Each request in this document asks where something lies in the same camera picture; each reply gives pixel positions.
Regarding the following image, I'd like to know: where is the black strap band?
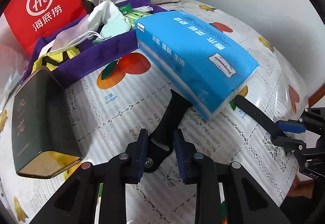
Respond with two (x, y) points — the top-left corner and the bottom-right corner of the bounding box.
(150, 89), (290, 176)

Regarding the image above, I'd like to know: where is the blue tissue pack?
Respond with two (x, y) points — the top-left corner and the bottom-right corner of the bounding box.
(134, 11), (259, 121)

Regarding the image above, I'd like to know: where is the yellow mesh pouch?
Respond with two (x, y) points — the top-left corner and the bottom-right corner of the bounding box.
(31, 47), (80, 73)

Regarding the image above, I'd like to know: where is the small green tissue pack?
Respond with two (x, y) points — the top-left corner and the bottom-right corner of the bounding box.
(125, 10), (151, 29)

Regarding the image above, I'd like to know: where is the fruit print tablecloth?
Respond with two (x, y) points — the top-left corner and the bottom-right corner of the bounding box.
(0, 0), (309, 224)

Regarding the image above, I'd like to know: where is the dark green book box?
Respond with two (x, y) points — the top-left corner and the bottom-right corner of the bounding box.
(12, 66), (83, 179)

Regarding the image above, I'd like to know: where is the purple towel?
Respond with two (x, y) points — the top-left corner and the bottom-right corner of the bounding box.
(21, 0), (168, 88)

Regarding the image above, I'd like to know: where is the white cloth bundle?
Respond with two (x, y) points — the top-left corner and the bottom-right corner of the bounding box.
(88, 0), (131, 45)

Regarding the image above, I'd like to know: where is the red paper shopping bag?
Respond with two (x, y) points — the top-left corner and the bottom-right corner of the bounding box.
(4, 0), (86, 56)

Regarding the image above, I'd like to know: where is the white drawstring pouch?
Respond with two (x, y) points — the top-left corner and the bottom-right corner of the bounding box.
(50, 16), (101, 52)

